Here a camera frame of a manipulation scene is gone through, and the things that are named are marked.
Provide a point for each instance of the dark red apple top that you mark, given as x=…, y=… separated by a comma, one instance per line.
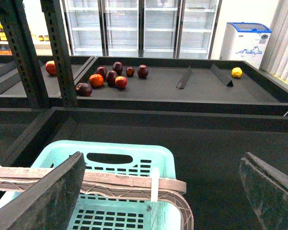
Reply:
x=118, y=67

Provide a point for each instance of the dark red apple middle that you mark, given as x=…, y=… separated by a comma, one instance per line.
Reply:
x=110, y=77

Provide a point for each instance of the grey-brown basket handle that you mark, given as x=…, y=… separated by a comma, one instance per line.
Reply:
x=110, y=185

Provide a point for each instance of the orange tomato-like fruit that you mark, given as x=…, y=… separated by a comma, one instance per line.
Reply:
x=96, y=80

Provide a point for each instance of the small dark red apple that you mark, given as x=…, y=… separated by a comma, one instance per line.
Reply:
x=130, y=71

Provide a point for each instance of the red apple far left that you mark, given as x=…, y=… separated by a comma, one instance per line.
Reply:
x=51, y=68

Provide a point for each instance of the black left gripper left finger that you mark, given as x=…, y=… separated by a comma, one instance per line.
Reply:
x=49, y=204

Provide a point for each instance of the black shelf divider left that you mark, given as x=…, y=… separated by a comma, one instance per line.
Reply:
x=184, y=79

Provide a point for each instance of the light blue plastic basket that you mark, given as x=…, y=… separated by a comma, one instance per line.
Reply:
x=96, y=212

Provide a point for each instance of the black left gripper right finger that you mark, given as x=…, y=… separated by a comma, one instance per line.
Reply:
x=267, y=191

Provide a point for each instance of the black left display tray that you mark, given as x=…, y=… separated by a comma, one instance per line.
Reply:
x=12, y=93

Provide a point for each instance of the white zip tie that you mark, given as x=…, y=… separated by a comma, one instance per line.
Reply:
x=155, y=175

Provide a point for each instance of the black perforated rack post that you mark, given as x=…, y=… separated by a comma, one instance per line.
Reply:
x=15, y=25
x=59, y=46

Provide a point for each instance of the black perforated rack post left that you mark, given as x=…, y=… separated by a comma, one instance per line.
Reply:
x=15, y=25

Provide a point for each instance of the dark red apple right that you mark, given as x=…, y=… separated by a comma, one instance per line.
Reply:
x=142, y=71

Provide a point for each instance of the dark red apple front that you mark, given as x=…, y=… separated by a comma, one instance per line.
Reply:
x=84, y=89

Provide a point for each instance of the dark red apple left back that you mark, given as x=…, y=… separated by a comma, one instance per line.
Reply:
x=102, y=71

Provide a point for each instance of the black near display tray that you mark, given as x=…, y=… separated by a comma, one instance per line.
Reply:
x=207, y=150

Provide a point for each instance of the white vertical blinds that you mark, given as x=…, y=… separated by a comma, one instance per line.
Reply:
x=275, y=59

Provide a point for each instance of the glass door refrigerator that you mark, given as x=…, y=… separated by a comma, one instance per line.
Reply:
x=142, y=28

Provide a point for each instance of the black shelf divider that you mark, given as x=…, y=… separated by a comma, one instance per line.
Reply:
x=184, y=79
x=221, y=76

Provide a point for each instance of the red yellow apple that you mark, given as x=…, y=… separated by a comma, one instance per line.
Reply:
x=121, y=82

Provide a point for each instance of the shelf with bottles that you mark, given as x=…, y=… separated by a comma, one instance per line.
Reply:
x=39, y=36

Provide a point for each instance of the white blue chest freezer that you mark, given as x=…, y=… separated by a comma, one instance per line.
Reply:
x=246, y=42

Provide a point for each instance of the black display tray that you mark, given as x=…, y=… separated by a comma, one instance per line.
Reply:
x=12, y=93
x=252, y=94
x=207, y=150

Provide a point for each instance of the black far display tray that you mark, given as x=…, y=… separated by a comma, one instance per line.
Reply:
x=252, y=94

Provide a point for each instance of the black shelf divider right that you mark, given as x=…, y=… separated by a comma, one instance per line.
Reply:
x=221, y=76

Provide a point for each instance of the yellow lemon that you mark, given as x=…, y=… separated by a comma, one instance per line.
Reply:
x=236, y=72

